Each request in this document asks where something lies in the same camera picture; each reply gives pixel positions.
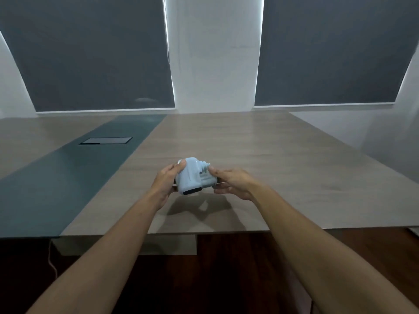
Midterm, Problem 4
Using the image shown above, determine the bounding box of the person's right hand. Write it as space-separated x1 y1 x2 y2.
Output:
208 166 262 202

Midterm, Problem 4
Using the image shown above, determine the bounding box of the person's left hand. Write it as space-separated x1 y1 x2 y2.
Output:
148 160 187 210

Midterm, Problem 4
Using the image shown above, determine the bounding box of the white handheld device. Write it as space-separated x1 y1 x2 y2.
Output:
174 157 218 196

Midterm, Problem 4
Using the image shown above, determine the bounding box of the person's right forearm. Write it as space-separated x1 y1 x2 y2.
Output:
252 184 419 314

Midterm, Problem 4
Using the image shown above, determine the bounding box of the person's left forearm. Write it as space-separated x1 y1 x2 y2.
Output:
26 192 161 314

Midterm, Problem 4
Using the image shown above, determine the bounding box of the grey roller blind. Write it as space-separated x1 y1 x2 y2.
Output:
0 0 176 112
254 0 419 107

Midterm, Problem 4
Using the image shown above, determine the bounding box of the black table cable hatch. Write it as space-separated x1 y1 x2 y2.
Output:
79 137 133 145

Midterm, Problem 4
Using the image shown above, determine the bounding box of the white cable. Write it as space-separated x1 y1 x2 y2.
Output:
47 239 59 279

